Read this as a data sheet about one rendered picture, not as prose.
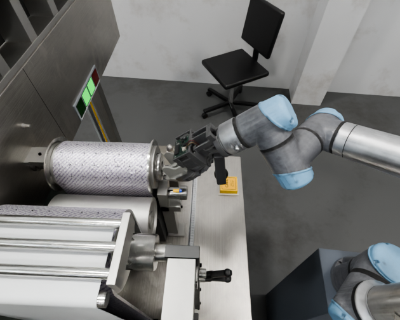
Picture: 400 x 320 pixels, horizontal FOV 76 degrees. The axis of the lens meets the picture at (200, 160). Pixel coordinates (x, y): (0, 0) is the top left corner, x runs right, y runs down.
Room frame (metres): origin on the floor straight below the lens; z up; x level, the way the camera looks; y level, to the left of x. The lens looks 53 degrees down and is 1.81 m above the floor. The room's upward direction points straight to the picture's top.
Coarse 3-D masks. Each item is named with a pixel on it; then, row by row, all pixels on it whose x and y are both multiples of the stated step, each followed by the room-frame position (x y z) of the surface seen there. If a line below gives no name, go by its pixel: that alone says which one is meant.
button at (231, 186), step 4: (228, 180) 0.56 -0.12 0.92; (232, 180) 0.56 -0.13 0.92; (236, 180) 0.56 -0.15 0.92; (228, 184) 0.54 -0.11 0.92; (232, 184) 0.54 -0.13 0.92; (236, 184) 0.54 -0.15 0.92; (220, 188) 0.53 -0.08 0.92; (224, 188) 0.53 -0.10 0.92; (228, 188) 0.53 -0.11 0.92; (232, 188) 0.53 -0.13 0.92; (236, 188) 0.53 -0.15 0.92; (220, 192) 0.52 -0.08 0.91; (224, 192) 0.52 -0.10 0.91; (228, 192) 0.51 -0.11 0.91; (232, 192) 0.51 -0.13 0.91; (236, 192) 0.51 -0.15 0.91
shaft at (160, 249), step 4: (156, 244) 0.16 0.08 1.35; (160, 244) 0.16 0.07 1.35; (164, 244) 0.16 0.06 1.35; (156, 248) 0.15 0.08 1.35; (160, 248) 0.15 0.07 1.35; (164, 248) 0.15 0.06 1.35; (156, 252) 0.14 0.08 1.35; (160, 252) 0.14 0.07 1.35; (156, 256) 0.14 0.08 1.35; (160, 256) 0.14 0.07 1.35; (156, 260) 0.13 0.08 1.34; (160, 260) 0.13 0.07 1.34; (164, 260) 0.13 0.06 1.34
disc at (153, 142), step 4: (152, 140) 0.44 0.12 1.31; (152, 144) 0.42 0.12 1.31; (156, 144) 0.46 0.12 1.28; (152, 148) 0.42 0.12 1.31; (148, 152) 0.39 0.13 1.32; (148, 156) 0.38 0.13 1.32; (148, 160) 0.37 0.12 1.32; (148, 164) 0.36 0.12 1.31; (148, 168) 0.35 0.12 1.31; (148, 172) 0.35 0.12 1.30; (148, 176) 0.34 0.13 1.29; (148, 180) 0.33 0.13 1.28; (148, 184) 0.33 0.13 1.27; (148, 188) 0.33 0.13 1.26; (152, 188) 0.34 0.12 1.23; (152, 192) 0.34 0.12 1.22
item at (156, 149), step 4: (56, 148) 0.42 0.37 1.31; (156, 148) 0.43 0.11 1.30; (52, 152) 0.40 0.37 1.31; (152, 152) 0.40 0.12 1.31; (156, 152) 0.42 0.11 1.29; (160, 152) 0.45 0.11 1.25; (52, 156) 0.39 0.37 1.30; (152, 156) 0.39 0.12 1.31; (52, 160) 0.38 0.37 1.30; (152, 160) 0.38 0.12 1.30; (52, 164) 0.37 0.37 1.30; (152, 164) 0.37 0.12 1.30; (52, 168) 0.37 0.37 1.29; (152, 168) 0.36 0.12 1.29; (52, 172) 0.36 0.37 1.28; (152, 172) 0.36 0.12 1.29; (52, 176) 0.36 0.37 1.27; (152, 176) 0.35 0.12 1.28; (152, 180) 0.34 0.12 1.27; (152, 184) 0.34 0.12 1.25; (156, 184) 0.36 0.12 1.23; (156, 188) 0.35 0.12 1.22
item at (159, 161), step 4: (156, 156) 0.41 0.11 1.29; (160, 156) 0.41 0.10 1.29; (156, 160) 0.39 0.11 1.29; (160, 160) 0.39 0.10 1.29; (156, 164) 0.38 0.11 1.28; (160, 164) 0.39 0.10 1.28; (156, 168) 0.37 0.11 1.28; (160, 168) 0.38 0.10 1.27; (156, 172) 0.37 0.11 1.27; (160, 172) 0.37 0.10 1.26; (156, 176) 0.36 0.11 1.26; (160, 176) 0.37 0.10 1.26; (156, 180) 0.36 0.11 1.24; (160, 180) 0.36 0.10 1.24
